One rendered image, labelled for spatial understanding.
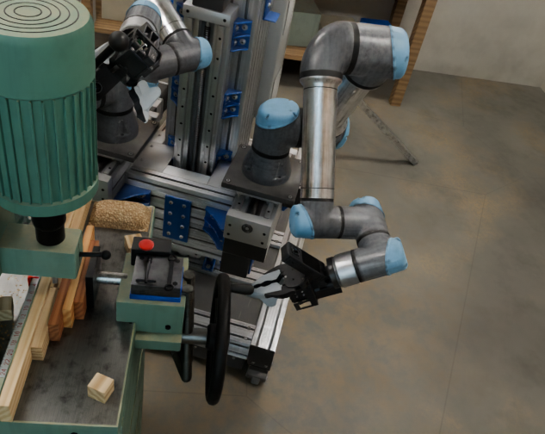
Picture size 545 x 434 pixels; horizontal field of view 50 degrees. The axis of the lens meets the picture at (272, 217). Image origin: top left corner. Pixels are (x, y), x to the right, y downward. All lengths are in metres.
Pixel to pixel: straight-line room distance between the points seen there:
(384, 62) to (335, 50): 0.12
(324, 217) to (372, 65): 0.35
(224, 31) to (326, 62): 0.46
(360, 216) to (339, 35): 0.39
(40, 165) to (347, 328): 1.79
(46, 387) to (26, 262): 0.23
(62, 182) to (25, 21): 0.25
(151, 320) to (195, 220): 0.73
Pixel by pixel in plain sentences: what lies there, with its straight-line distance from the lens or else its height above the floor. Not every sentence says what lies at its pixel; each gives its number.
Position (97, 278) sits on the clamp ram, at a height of 0.96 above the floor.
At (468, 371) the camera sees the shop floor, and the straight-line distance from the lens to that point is 2.60.
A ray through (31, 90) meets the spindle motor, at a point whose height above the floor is 1.43.
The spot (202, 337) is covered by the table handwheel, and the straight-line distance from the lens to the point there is 1.32.
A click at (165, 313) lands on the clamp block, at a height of 0.94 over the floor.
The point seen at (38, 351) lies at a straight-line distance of 1.18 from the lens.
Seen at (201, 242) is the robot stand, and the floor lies 0.52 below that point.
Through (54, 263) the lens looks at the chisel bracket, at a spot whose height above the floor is 1.04.
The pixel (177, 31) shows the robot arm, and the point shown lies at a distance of 1.45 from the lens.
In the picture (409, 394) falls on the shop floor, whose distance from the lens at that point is 2.41.
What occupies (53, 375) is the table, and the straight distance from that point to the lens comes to 1.17.
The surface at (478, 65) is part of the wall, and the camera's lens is 4.98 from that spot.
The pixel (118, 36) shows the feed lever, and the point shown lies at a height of 1.43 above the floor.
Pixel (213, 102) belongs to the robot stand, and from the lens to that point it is 1.78.
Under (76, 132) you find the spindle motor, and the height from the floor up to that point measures 1.35.
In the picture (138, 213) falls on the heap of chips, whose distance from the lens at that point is 1.43.
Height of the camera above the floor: 1.87
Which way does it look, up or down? 40 degrees down
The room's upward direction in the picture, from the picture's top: 13 degrees clockwise
